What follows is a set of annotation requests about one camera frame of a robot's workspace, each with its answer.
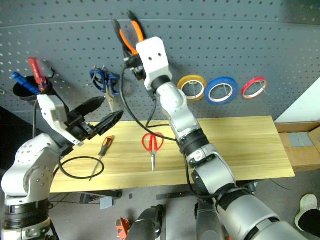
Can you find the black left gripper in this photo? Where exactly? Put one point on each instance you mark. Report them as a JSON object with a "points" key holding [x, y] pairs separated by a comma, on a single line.
{"points": [[78, 127]]}

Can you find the orange black pliers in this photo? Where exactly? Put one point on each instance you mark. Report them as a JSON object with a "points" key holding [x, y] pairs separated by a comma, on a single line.
{"points": [[136, 30]]}

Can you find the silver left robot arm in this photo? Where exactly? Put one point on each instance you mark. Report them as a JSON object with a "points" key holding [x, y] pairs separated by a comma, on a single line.
{"points": [[27, 162]]}

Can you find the dark rounded robot leg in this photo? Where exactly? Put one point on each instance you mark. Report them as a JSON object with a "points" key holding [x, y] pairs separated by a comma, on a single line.
{"points": [[208, 222], [146, 222]]}

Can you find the silver scissors hook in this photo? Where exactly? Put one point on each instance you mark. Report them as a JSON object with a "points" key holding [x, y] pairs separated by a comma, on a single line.
{"points": [[96, 72]]}

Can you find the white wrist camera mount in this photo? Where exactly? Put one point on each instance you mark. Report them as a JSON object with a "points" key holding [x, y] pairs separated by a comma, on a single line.
{"points": [[155, 60], [53, 111]]}

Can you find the orange red floor object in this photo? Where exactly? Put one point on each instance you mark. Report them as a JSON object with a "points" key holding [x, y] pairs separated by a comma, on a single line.
{"points": [[122, 227]]}

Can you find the white panel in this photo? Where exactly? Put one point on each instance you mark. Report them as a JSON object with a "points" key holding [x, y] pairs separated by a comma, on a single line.
{"points": [[305, 105]]}

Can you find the yellow tape roll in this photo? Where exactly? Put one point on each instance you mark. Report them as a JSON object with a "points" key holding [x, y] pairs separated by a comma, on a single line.
{"points": [[186, 80]]}

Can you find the brown cardboard box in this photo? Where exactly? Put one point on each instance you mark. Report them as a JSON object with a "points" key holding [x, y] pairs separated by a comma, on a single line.
{"points": [[300, 155]]}

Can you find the red tape roll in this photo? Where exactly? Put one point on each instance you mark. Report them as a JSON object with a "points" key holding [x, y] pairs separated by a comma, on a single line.
{"points": [[250, 83]]}

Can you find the black round tool cup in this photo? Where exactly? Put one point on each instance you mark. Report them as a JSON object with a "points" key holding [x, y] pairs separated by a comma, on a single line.
{"points": [[25, 91]]}

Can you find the blue tape roll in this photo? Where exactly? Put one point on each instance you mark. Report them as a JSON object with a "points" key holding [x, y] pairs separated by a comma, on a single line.
{"points": [[212, 85]]}

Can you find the black table frame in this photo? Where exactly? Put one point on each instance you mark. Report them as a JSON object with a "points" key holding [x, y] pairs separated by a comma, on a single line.
{"points": [[105, 193]]}

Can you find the white shoe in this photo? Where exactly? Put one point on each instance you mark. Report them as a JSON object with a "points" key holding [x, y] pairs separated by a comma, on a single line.
{"points": [[306, 203]]}

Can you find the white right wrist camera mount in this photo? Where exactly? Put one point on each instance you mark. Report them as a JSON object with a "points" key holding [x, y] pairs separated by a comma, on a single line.
{"points": [[155, 60]]}

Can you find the grey pegboard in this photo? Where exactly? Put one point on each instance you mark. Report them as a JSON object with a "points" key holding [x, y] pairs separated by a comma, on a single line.
{"points": [[225, 45]]}

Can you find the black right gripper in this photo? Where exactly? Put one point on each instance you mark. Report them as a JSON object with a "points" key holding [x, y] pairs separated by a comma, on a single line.
{"points": [[136, 66]]}

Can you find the black pegboard hook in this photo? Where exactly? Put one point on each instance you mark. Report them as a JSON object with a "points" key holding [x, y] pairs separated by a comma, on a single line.
{"points": [[53, 72]]}

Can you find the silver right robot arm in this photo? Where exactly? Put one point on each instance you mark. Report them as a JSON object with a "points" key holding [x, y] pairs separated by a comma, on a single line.
{"points": [[212, 170]]}

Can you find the orange black screwdriver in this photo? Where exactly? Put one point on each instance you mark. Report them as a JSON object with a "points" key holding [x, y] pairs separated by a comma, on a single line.
{"points": [[105, 147]]}

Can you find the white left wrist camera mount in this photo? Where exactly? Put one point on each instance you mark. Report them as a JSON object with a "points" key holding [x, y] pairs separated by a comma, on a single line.
{"points": [[53, 111]]}

